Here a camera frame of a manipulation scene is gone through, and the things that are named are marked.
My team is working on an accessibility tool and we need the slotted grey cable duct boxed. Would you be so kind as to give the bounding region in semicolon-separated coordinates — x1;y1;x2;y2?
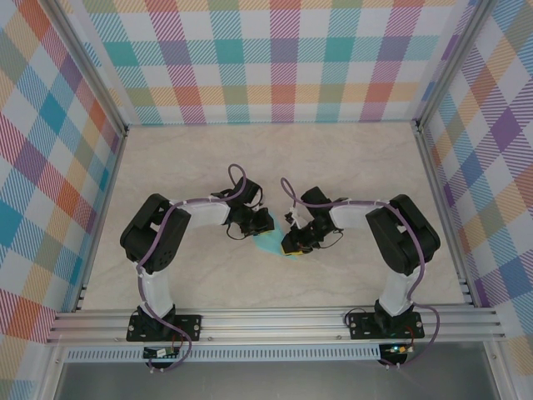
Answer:
62;344;383;363

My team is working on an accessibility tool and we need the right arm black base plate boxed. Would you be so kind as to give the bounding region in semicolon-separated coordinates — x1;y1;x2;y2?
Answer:
347;312;426;341

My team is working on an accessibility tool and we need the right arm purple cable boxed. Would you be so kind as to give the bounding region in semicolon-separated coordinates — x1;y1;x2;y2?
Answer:
279;177;441;370

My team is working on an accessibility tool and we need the aluminium mounting beam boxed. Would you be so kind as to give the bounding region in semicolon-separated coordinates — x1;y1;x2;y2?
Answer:
45;307;507;345

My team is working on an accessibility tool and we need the right base thin black wire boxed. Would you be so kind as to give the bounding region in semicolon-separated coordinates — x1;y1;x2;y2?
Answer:
344;302;378;328

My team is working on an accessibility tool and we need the right gripper thin black wire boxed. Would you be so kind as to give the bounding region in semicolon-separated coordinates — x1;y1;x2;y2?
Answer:
316;227;345;251

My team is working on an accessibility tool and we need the light blue paper sheet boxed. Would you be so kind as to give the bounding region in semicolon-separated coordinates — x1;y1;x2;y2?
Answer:
252;210;301;263

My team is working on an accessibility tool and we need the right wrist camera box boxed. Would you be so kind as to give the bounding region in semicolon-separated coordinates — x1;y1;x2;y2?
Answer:
282;206;305;229

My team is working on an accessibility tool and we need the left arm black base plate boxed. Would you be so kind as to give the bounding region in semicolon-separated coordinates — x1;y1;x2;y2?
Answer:
126;314;203;343

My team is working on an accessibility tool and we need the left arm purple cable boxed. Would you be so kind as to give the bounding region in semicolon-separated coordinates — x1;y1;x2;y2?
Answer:
133;163;250;374

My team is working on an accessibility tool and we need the aluminium frame leg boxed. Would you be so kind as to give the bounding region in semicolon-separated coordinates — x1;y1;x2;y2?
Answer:
484;341;516;400
40;343;64;400

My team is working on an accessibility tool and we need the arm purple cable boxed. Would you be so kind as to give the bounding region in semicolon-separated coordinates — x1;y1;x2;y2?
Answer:
133;163;250;374
279;177;441;370

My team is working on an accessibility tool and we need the aluminium corner post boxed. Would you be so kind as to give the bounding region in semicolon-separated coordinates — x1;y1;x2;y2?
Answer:
414;0;495;130
43;0;130;137

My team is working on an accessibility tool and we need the gripper thin black wire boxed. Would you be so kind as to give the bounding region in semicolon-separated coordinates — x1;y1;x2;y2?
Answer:
226;222;251;242
316;227;345;251

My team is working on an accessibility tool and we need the left gripper thin black wire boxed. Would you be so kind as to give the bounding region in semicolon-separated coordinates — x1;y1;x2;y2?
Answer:
226;222;251;242

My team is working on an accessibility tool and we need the aluminium side rail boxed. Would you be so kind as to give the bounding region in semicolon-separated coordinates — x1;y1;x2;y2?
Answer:
414;120;478;308
72;127;130;313

